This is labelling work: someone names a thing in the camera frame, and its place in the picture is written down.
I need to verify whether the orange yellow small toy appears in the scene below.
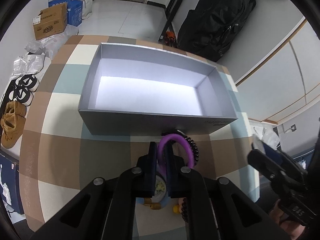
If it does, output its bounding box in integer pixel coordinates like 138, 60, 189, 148
144, 198, 162, 210

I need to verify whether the orange black small tool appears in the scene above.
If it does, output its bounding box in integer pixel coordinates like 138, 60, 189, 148
162, 31, 177, 48

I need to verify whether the black clothes rack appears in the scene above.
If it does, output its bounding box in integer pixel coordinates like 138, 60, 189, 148
158, 0, 183, 44

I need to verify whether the brown cardboard box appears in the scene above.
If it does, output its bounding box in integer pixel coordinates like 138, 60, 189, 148
33, 3, 67, 40

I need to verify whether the tan suede boot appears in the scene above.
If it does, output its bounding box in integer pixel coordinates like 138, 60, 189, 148
1, 101, 27, 128
1, 114, 25, 149

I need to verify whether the black beaded bracelet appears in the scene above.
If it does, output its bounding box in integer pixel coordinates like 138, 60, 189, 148
160, 129, 200, 166

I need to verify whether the blue ring bracelet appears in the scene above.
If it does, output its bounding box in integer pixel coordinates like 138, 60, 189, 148
135, 179, 177, 209

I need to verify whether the white plastic mailer bag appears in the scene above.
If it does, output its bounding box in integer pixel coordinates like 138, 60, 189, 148
25, 24, 79, 60

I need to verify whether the round red-rimmed lid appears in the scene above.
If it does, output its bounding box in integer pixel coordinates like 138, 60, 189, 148
151, 173, 167, 203

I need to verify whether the blue cardboard box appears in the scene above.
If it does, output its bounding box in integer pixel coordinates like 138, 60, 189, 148
48, 0, 83, 27

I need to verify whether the person's right hand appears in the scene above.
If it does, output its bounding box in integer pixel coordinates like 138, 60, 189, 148
269, 199, 305, 240

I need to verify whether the navy jordan shoe box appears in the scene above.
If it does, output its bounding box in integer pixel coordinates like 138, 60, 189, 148
0, 150, 24, 215

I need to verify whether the purple ring bracelet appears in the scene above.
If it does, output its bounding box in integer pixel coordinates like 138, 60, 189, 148
157, 133, 195, 181

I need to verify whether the black white sneaker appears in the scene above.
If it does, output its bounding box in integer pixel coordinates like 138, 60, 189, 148
11, 74, 39, 92
8, 86, 34, 106

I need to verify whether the crumpled silver plastic bag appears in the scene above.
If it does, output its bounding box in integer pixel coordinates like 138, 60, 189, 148
11, 54, 46, 80

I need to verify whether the grey cardboard box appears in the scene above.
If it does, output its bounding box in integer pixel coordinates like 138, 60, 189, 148
78, 43, 237, 136

